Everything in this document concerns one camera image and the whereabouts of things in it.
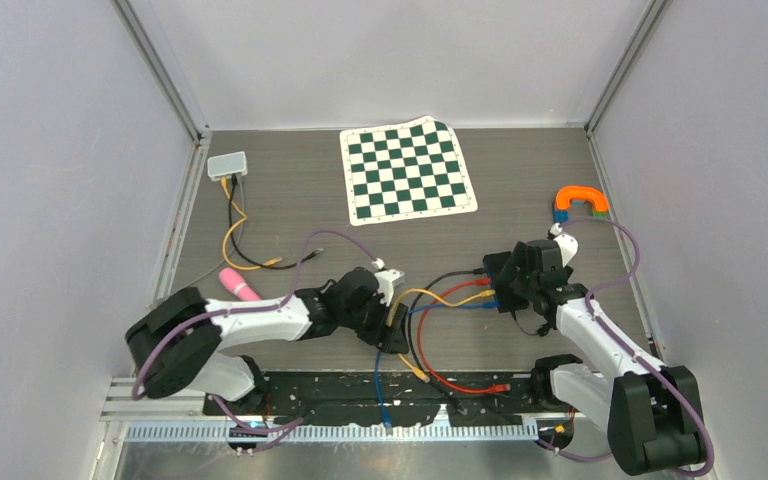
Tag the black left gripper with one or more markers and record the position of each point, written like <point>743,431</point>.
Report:
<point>387,339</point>

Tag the black network switch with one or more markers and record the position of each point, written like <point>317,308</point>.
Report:
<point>507,300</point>

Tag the blue toy block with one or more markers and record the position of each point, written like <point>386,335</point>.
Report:
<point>560,213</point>

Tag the green white chessboard mat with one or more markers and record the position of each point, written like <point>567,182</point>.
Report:
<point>405,171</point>

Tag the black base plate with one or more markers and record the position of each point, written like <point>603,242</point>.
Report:
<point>395,398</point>

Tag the orange arch toy block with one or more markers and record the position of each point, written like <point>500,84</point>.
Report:
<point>567,195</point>

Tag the small white grey hub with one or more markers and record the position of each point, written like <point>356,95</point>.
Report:
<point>227,165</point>

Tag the pink marker pen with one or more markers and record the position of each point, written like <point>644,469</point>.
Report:
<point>234,283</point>

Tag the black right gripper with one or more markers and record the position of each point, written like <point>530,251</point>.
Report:
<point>518,258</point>

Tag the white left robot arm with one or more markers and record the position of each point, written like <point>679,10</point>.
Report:
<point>182,342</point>

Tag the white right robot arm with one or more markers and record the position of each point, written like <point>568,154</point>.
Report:
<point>650,412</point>

